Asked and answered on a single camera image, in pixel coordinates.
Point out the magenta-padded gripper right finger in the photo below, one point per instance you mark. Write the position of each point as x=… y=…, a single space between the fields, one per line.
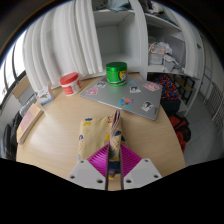
x=141 y=173

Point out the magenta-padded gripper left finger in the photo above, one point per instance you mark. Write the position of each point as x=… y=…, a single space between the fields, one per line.
x=87 y=173

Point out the red and black backpack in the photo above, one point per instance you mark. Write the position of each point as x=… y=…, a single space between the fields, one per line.
x=181 y=131

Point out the grey laptop with stickers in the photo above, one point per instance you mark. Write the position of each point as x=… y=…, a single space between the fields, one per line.
x=126 y=96

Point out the small white printed card box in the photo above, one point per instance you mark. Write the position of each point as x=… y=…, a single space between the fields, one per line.
x=45 y=96

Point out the white jar with red lid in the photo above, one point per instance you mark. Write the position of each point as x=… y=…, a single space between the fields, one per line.
x=71 y=85

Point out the grey ribbed radiator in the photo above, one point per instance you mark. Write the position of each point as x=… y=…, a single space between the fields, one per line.
x=28 y=105

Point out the colourful patterned bag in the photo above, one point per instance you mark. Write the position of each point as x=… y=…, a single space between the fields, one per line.
x=168 y=86

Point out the green round tin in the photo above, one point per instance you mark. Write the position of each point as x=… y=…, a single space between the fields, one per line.
x=116 y=74

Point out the brown cardboard box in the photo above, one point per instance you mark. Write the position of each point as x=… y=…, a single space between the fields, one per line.
x=21 y=87

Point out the black-framed window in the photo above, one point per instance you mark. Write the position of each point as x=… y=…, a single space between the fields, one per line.
x=8 y=70

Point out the white pleated curtain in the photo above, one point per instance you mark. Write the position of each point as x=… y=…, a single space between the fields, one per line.
x=63 y=43

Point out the white shelf unit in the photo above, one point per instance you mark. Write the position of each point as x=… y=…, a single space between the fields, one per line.
x=166 y=43

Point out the white wall radiator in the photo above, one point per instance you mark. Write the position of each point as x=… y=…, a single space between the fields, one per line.
x=215 y=111

